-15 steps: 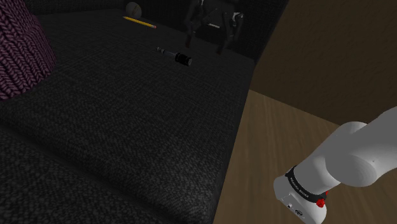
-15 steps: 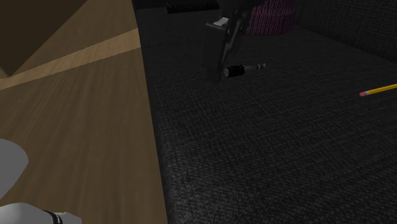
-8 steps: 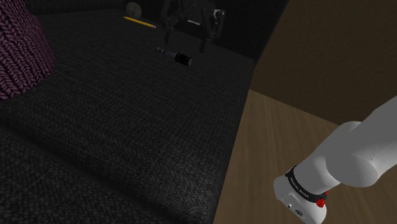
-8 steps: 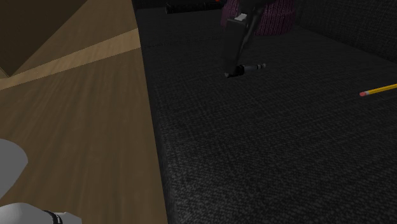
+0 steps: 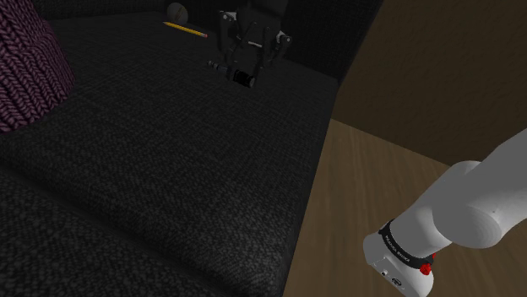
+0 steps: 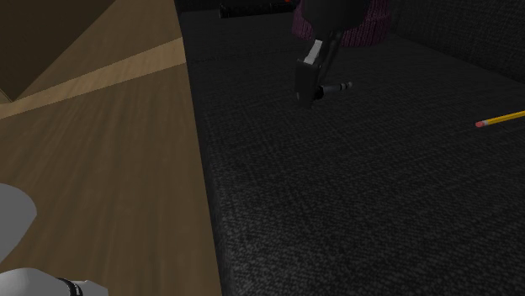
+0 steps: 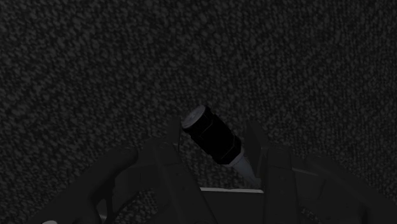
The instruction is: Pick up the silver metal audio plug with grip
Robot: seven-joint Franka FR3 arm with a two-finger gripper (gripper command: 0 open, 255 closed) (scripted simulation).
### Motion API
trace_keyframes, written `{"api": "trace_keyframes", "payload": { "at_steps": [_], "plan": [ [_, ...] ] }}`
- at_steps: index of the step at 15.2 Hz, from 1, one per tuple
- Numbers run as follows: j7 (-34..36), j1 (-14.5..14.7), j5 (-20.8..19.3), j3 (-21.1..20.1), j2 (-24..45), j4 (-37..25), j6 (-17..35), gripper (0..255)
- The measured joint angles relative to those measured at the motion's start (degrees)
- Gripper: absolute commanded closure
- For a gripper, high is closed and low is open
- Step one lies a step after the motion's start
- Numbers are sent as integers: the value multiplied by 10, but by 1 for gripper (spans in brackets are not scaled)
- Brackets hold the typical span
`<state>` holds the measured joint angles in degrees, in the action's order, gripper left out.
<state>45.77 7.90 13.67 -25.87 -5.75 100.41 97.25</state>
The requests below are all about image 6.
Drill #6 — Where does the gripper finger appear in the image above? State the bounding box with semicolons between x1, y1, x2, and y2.
294;38;326;108
319;31;344;89

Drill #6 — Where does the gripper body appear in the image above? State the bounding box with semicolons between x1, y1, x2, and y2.
302;0;369;37

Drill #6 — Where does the black pen with grey tip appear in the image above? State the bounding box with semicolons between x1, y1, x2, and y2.
316;81;353;101

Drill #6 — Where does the purple knitted cushion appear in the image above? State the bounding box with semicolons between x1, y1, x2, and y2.
290;0;393;48

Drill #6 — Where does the black long flat box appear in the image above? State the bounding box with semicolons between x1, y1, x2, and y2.
218;2;289;20

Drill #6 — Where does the dark grey fabric sofa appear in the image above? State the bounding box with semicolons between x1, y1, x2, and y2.
173;0;525;296

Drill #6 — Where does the yellow pencil with pink eraser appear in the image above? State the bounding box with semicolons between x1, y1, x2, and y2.
475;109;525;129

